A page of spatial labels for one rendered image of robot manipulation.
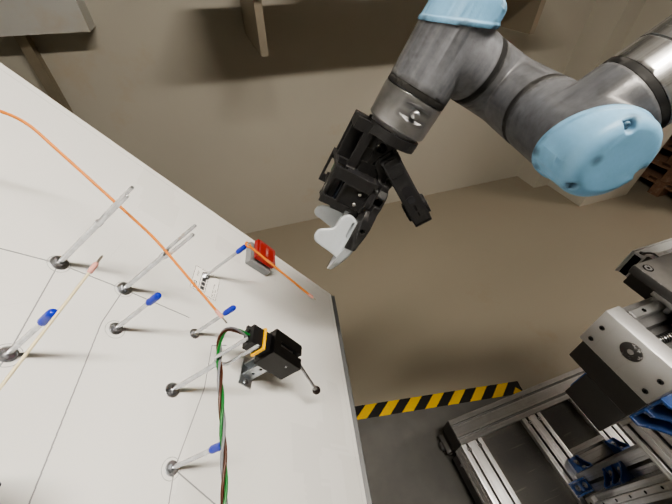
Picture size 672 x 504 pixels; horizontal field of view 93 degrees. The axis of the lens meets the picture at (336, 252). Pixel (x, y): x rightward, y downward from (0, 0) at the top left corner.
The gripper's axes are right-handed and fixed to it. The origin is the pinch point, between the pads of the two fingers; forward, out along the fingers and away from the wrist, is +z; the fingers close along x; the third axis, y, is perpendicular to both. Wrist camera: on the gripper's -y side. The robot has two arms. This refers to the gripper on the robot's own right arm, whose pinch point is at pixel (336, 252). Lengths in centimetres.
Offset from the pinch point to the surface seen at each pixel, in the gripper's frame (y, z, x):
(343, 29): 1, -27, -169
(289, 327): -1.3, 23.3, -3.1
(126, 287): 25.1, 10.1, 9.8
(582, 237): -216, 4, -149
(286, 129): 9, 34, -165
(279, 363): 3.2, 12.6, 13.2
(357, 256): -67, 84, -136
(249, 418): 4.2, 20.7, 17.5
